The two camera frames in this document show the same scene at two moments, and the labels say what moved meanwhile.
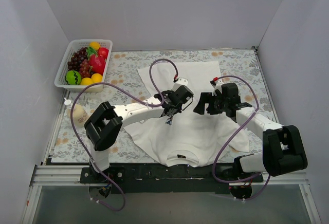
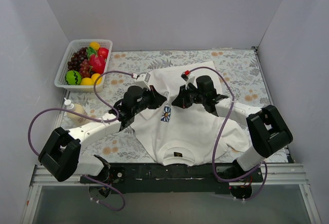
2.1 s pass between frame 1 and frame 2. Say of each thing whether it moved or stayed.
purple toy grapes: stayed
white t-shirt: stayed
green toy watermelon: stayed
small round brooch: moved
